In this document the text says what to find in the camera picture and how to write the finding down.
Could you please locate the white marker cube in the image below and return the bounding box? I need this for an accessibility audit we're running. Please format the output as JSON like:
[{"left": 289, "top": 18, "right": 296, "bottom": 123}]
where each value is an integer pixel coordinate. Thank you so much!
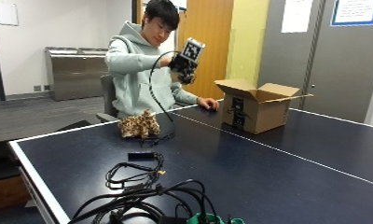
[{"left": 180, "top": 37, "right": 206, "bottom": 65}]

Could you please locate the open cardboard box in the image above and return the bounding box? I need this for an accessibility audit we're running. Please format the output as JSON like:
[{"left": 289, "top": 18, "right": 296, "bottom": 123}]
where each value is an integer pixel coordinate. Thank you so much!
[{"left": 214, "top": 77, "right": 314, "bottom": 135}]

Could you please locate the wooden door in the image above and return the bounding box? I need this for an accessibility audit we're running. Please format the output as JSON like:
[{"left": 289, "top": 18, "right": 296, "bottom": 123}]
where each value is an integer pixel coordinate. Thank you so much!
[{"left": 177, "top": 0, "right": 234, "bottom": 101}]

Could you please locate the the person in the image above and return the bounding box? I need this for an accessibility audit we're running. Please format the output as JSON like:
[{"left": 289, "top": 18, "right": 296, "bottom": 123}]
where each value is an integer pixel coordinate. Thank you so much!
[{"left": 104, "top": 0, "right": 221, "bottom": 120}]

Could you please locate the leopard print soft toy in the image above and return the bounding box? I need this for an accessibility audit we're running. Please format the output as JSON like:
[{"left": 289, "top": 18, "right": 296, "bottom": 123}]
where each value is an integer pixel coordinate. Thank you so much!
[{"left": 117, "top": 108, "right": 161, "bottom": 139}]

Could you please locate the grey office chair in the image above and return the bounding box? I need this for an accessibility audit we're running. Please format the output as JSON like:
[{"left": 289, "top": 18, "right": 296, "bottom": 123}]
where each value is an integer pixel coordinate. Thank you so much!
[{"left": 95, "top": 74, "right": 121, "bottom": 123}]

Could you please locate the small black box device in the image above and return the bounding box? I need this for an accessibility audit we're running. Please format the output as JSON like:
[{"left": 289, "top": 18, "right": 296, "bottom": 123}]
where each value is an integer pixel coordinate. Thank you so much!
[{"left": 127, "top": 151, "right": 157, "bottom": 162}]

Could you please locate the stainless steel waste bin unit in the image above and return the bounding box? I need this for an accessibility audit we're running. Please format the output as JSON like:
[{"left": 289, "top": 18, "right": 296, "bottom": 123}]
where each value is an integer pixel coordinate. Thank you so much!
[{"left": 44, "top": 46, "right": 111, "bottom": 103}]

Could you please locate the white paper sheet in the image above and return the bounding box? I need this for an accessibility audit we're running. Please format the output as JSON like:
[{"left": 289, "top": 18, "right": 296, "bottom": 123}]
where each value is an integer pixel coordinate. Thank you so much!
[{"left": 280, "top": 0, "right": 316, "bottom": 35}]

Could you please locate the grey double door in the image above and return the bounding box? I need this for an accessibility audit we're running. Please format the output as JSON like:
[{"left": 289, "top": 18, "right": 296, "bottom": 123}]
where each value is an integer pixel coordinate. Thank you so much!
[{"left": 257, "top": 0, "right": 373, "bottom": 124}]

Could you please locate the green plastic object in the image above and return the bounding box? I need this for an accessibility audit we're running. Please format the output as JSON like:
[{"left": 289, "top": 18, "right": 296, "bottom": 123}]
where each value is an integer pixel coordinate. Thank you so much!
[{"left": 185, "top": 212, "right": 246, "bottom": 224}]

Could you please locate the blue framed poster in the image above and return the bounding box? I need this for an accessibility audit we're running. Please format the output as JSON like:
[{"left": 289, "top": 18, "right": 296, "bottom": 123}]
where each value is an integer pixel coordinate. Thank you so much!
[{"left": 329, "top": 0, "right": 373, "bottom": 27}]

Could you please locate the wooden cabinet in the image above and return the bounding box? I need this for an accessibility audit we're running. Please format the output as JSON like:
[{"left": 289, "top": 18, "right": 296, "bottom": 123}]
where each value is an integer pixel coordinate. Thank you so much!
[{"left": 0, "top": 174, "right": 32, "bottom": 213}]

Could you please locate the black glove cable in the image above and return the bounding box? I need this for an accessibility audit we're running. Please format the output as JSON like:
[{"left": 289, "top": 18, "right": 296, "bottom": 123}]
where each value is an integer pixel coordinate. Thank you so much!
[{"left": 139, "top": 50, "right": 181, "bottom": 147}]

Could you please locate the thin black cable yellow plug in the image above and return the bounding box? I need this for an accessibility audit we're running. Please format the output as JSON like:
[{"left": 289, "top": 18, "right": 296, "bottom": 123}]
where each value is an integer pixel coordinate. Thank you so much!
[{"left": 104, "top": 151, "right": 168, "bottom": 190}]

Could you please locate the bundle of thick black cables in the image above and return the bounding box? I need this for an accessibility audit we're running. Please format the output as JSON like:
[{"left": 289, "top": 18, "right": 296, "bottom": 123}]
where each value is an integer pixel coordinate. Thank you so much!
[{"left": 67, "top": 178, "right": 221, "bottom": 224}]

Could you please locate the white wall board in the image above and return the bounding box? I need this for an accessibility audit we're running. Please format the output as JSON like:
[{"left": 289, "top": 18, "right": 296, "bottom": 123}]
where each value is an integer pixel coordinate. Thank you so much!
[{"left": 0, "top": 0, "right": 20, "bottom": 27}]

